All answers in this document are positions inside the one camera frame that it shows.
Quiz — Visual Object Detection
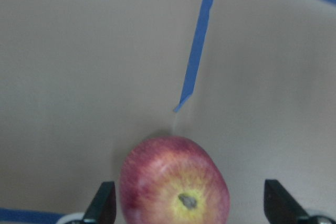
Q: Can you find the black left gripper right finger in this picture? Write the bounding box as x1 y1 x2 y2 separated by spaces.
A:
264 179 309 224

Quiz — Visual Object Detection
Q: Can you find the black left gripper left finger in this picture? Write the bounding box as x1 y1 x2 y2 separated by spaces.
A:
82 181 117 224

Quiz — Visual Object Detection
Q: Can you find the red apple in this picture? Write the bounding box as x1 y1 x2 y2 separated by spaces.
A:
119 136 230 223

